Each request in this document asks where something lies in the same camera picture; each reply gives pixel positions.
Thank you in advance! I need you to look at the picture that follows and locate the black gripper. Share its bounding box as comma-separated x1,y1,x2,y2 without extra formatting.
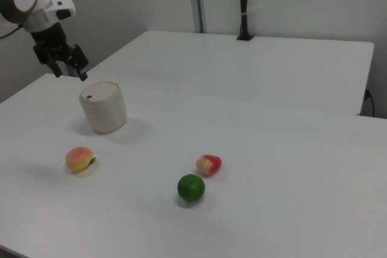
30,24,90,82

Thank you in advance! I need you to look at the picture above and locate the beige hinged bin lid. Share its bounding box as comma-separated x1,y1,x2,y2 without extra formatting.
79,82,117,102

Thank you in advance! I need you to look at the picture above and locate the beige plastic garbage bin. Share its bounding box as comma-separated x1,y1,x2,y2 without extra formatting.
79,81,128,135

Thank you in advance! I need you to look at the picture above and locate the orange yellow toy peach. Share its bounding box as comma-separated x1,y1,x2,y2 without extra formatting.
65,147,97,175

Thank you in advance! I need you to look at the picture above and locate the red bitten toy apple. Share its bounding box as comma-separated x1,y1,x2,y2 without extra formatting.
195,154,223,177

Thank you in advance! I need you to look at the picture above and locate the green toy lime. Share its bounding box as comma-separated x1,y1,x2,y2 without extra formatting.
177,173,206,202

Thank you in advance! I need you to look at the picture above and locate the black camera stand pole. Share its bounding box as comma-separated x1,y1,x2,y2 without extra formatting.
236,0,255,42

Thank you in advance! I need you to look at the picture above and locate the thin dark wall cable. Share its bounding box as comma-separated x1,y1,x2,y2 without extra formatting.
363,88,376,117

